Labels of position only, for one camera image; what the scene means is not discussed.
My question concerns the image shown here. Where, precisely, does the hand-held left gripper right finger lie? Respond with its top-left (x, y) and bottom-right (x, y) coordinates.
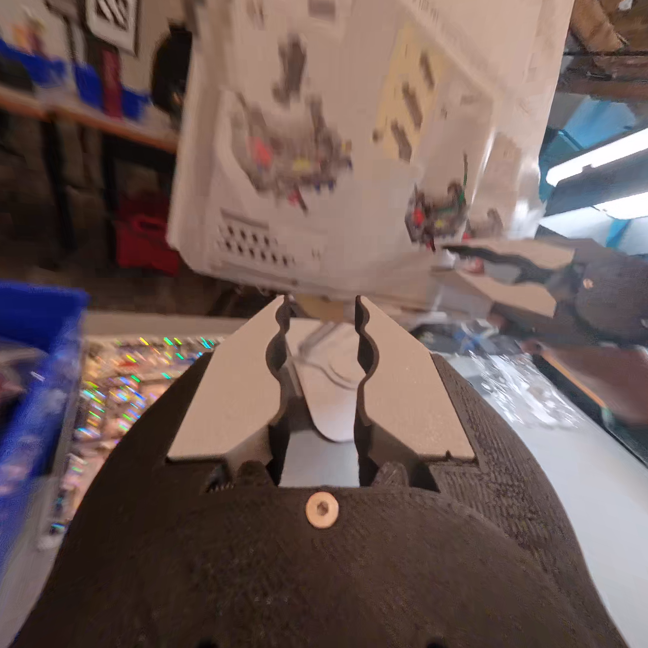
top-left (354, 295), bottom-right (477, 482)

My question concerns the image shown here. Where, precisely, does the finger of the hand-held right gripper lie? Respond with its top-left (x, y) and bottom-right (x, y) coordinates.
top-left (456, 272), bottom-right (559, 319)
top-left (441, 238), bottom-right (578, 284)

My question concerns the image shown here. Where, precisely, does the white book stand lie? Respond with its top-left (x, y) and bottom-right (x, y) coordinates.
top-left (283, 295), bottom-right (368, 445)

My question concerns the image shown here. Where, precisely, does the empty clear plastic bag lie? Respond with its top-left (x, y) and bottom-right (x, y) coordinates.
top-left (456, 324), bottom-right (590, 431)

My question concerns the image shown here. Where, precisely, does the lego sticker sheet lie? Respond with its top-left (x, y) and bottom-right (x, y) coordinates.
top-left (38, 336), bottom-right (223, 550)

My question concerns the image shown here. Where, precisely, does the large blue storage bin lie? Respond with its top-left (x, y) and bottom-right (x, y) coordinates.
top-left (0, 281), bottom-right (89, 547)

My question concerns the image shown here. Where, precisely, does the person's right hand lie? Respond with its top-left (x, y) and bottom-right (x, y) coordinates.
top-left (521, 336), bottom-right (648, 426)

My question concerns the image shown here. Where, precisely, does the red crate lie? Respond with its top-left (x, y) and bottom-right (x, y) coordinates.
top-left (115, 202), bottom-right (181, 276)

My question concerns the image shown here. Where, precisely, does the black backpack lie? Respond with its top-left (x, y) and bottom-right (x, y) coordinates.
top-left (151, 24), bottom-right (194, 118)

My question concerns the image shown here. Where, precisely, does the framed black white tag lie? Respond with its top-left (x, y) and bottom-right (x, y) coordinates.
top-left (85, 0), bottom-right (141, 55)

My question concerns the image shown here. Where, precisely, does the small blue storage bin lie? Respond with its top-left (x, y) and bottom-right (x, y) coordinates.
top-left (121, 88), bottom-right (154, 121)
top-left (73, 62), bottom-right (105, 111)
top-left (0, 39), bottom-right (68, 89)

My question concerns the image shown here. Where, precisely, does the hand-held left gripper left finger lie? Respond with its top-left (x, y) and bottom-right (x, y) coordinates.
top-left (166, 295), bottom-right (292, 479)

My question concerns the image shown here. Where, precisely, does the lego instruction booklet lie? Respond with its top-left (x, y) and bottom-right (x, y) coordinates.
top-left (167, 0), bottom-right (575, 299)

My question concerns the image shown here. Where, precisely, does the wooden background table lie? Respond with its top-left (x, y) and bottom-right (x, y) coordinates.
top-left (0, 83), bottom-right (179, 254)

